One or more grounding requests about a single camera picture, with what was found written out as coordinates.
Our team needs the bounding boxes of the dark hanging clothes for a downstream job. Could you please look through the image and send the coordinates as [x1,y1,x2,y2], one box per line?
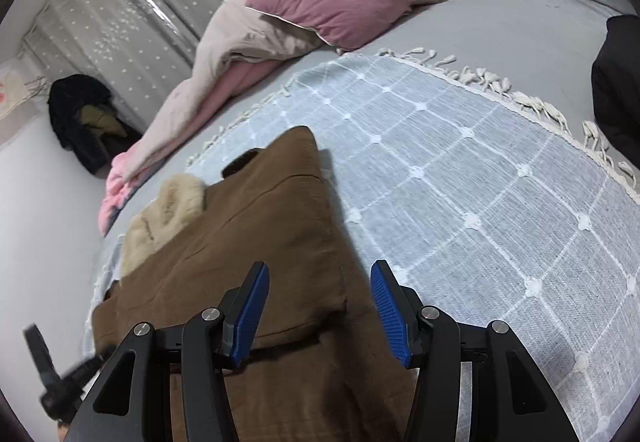
[48,74,143,175]

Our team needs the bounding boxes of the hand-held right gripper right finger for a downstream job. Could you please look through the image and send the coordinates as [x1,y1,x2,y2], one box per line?
[370,260,566,442]

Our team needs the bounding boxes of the black folded cloth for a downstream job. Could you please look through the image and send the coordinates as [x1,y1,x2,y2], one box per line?
[591,14,640,167]

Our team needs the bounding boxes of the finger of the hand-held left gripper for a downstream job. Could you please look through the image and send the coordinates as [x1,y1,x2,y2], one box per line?
[59,344,118,390]
[22,322,60,388]

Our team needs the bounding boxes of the blue-grey checked fringed blanket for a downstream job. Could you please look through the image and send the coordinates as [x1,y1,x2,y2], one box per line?
[90,48,640,442]

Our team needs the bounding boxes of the beige and pink duvet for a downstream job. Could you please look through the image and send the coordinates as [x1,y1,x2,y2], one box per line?
[98,0,326,237]

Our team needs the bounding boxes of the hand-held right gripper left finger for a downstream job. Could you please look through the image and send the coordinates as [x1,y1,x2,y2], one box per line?
[62,262,271,442]

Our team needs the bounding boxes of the brown coat with fur collar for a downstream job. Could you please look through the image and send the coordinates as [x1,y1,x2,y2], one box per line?
[90,126,418,442]

